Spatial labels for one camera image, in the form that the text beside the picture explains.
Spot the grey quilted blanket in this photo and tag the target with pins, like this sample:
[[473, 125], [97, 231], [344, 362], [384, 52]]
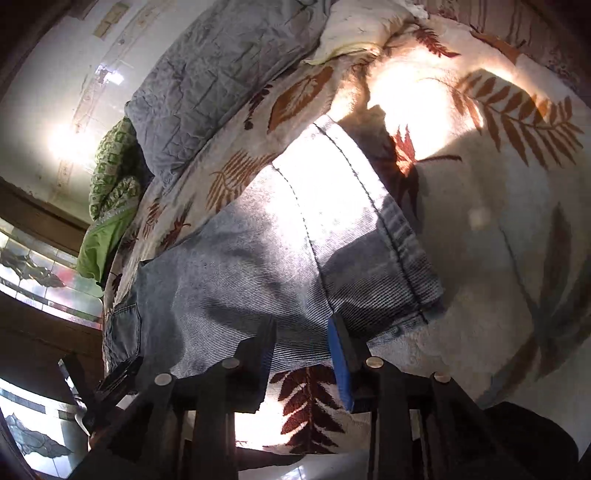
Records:
[[217, 78]]

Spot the plain green cloth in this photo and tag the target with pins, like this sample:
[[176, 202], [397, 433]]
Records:
[[97, 249]]

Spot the blue denim pants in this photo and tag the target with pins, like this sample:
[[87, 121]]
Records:
[[258, 258]]

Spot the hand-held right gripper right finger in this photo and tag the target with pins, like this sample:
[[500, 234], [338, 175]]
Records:
[[339, 367]]

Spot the cream leaf print blanket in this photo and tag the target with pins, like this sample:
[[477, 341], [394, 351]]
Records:
[[485, 207]]

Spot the stained glass window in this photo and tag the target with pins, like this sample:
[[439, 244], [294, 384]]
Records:
[[41, 272], [37, 438]]

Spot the green patterned pillow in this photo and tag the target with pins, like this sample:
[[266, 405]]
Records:
[[113, 175]]

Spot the cream pillow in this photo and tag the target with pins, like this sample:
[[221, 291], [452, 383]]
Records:
[[360, 27]]

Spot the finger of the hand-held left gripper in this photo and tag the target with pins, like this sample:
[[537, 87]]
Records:
[[117, 376]]

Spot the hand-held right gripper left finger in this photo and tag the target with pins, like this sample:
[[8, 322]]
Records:
[[266, 362]]

